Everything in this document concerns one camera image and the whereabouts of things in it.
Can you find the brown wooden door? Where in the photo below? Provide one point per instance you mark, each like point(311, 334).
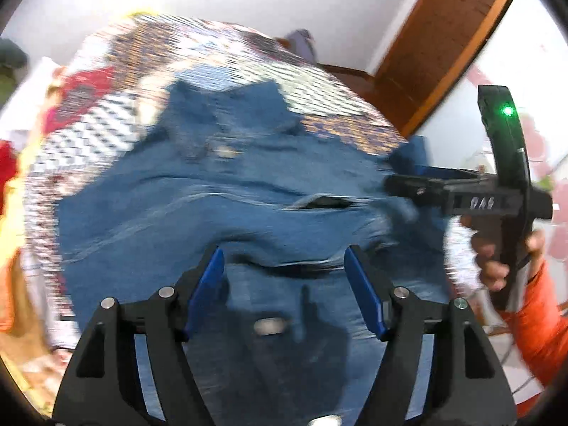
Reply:
point(433, 49)

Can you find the red plush toy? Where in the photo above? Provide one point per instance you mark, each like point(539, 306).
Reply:
point(8, 168)

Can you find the grey blue backpack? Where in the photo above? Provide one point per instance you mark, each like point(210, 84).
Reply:
point(300, 42)

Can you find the patchwork bed quilt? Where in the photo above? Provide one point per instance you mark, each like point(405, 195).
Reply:
point(113, 93)

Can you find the blue denim jacket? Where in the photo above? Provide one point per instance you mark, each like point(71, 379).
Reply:
point(284, 343)

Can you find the orange sleeve right forearm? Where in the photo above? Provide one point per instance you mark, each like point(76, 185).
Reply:
point(540, 330)

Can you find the yellow blanket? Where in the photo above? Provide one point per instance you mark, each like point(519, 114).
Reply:
point(12, 231)

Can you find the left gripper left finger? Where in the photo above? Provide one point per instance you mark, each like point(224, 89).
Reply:
point(102, 384)

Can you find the person right hand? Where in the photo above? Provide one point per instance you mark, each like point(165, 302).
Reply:
point(487, 242)

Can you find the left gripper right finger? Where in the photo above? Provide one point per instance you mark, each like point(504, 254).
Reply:
point(467, 384)

